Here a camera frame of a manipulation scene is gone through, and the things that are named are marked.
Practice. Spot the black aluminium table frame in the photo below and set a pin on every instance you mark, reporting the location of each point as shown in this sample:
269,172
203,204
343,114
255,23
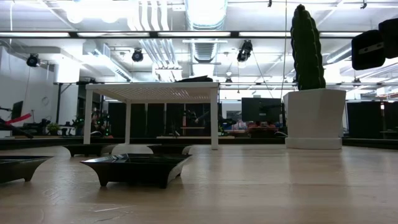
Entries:
37,143

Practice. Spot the black partition panel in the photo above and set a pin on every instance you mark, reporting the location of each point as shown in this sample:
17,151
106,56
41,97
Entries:
367,119

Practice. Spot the round clock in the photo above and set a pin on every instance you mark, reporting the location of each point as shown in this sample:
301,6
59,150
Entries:
45,100

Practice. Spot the black spotlight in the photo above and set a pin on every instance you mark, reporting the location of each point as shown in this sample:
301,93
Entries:
137,55
32,60
245,50

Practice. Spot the black wavy square plate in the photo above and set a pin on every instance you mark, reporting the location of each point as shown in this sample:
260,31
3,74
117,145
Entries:
206,79

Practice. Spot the black beam with light strips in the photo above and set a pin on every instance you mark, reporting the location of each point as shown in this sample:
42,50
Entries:
234,34

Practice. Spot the black small square plate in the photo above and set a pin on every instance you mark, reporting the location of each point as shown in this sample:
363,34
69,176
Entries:
169,149
136,169
15,169
87,150

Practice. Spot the black teardrop plate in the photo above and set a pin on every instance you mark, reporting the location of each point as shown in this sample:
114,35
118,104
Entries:
186,80

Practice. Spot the white perforated shelf riser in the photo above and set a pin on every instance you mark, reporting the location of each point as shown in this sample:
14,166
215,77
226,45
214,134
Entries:
149,86

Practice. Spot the green cactus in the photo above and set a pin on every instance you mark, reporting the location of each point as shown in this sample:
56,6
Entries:
306,46

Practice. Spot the large black computer monitor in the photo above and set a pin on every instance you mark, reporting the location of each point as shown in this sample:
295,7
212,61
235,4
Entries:
261,109

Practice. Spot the small black computer monitor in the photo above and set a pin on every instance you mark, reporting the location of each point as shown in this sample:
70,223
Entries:
17,109

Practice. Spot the small potted plant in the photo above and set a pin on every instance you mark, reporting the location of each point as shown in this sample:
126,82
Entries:
53,127

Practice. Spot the white hexagonal plant pot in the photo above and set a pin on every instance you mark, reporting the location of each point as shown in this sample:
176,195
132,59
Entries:
314,118

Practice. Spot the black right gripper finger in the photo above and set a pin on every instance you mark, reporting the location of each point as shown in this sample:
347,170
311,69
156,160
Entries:
390,37

